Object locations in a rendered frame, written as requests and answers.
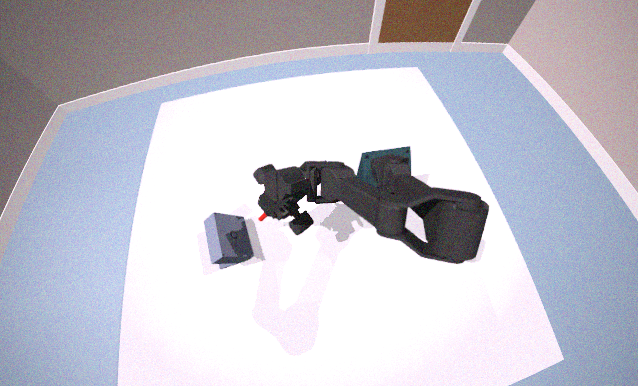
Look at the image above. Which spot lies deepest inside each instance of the blue-grey sloped panel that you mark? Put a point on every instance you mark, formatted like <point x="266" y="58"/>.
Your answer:
<point x="227" y="239"/>

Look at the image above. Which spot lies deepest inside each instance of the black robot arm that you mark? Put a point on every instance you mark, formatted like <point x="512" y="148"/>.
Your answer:
<point x="454" y="220"/>

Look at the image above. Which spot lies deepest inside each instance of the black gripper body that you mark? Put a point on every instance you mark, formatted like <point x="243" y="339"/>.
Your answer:
<point x="301" y="222"/>

